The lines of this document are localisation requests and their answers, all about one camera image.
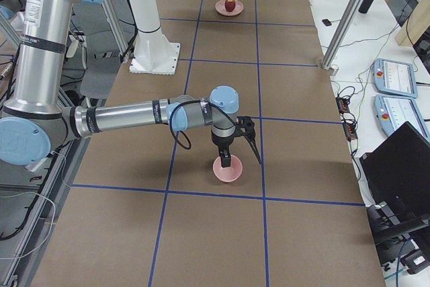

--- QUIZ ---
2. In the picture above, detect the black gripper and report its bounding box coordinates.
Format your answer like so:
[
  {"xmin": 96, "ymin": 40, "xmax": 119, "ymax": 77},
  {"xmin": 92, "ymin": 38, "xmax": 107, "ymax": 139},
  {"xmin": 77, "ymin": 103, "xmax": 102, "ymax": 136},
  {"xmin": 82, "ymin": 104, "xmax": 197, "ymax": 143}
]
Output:
[{"xmin": 211, "ymin": 128, "xmax": 234, "ymax": 168}]

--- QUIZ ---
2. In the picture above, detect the pink bowl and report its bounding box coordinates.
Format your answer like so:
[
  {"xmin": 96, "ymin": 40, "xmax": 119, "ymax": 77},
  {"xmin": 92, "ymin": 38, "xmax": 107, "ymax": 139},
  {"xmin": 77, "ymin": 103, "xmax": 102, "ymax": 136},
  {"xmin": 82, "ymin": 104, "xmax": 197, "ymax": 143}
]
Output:
[{"xmin": 212, "ymin": 155, "xmax": 243, "ymax": 183}]

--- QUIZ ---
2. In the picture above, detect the red apple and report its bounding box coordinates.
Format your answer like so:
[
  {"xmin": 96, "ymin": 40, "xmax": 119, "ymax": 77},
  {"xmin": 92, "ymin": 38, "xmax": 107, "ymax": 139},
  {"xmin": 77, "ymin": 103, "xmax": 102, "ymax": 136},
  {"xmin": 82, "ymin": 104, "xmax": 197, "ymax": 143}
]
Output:
[{"xmin": 224, "ymin": 0, "xmax": 236, "ymax": 13}]

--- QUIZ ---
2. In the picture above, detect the pink plate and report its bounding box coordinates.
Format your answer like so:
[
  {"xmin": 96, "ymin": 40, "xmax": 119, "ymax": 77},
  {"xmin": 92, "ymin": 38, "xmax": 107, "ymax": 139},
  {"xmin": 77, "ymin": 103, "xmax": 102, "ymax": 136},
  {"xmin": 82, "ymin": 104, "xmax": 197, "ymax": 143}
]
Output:
[{"xmin": 215, "ymin": 0, "xmax": 245, "ymax": 17}]

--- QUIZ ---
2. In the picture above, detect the black orange power strip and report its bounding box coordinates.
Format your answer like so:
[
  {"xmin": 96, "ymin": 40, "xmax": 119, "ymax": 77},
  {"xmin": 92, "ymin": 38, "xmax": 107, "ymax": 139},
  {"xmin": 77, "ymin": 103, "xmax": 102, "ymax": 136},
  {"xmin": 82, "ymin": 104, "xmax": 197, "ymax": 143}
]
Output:
[{"xmin": 336, "ymin": 96, "xmax": 358, "ymax": 142}]

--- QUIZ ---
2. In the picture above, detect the small black square device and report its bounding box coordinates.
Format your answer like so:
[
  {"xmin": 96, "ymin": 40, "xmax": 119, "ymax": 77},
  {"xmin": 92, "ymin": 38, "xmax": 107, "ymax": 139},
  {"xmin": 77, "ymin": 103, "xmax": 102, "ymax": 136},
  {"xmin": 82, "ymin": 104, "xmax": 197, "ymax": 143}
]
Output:
[{"xmin": 322, "ymin": 19, "xmax": 332, "ymax": 26}]

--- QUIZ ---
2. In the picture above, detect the black laptop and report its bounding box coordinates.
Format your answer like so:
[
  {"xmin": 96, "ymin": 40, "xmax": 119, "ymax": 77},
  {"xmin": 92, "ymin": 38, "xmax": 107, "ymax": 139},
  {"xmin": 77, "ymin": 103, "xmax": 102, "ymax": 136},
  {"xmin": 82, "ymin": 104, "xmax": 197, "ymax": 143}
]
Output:
[{"xmin": 359, "ymin": 120, "xmax": 430, "ymax": 216}]

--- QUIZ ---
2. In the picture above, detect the lower blue teach pendant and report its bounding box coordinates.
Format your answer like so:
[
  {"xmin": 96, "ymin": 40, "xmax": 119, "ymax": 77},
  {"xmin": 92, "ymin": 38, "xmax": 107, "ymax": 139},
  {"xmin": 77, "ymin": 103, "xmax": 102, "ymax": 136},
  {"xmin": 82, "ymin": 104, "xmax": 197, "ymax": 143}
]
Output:
[{"xmin": 374, "ymin": 95, "xmax": 429, "ymax": 139}]

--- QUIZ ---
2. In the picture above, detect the blue teach pendant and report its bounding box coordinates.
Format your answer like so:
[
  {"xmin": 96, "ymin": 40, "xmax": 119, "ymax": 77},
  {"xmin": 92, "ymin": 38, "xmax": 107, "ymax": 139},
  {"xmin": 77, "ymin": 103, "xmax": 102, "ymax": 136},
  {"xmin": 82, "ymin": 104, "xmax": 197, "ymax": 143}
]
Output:
[
  {"xmin": 373, "ymin": 58, "xmax": 418, "ymax": 98},
  {"xmin": 374, "ymin": 95, "xmax": 429, "ymax": 139}
]

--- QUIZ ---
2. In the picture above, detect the upper blue teach pendant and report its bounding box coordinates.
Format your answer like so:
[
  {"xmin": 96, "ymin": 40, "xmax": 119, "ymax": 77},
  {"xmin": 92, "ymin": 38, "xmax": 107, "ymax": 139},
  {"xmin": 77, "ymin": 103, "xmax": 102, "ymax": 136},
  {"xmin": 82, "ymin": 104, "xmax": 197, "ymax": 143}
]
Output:
[{"xmin": 373, "ymin": 58, "xmax": 418, "ymax": 98}]

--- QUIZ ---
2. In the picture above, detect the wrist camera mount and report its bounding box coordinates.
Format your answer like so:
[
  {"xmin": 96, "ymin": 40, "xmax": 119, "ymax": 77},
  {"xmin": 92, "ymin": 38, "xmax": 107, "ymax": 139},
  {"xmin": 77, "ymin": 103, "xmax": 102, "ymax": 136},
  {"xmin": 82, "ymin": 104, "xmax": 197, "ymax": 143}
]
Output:
[{"xmin": 236, "ymin": 116, "xmax": 261, "ymax": 164}]

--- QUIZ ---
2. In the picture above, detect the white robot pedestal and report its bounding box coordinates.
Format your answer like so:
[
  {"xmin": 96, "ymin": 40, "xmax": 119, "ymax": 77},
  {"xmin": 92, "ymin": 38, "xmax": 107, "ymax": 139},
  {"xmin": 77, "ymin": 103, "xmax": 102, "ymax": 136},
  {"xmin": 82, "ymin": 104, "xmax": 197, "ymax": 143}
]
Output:
[{"xmin": 129, "ymin": 0, "xmax": 180, "ymax": 75}]

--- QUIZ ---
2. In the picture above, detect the aluminium frame post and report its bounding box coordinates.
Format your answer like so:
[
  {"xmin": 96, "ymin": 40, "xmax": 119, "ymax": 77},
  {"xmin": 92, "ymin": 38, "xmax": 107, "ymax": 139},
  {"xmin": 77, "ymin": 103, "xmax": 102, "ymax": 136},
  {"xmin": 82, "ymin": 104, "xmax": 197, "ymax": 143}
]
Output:
[{"xmin": 320, "ymin": 0, "xmax": 363, "ymax": 76}]

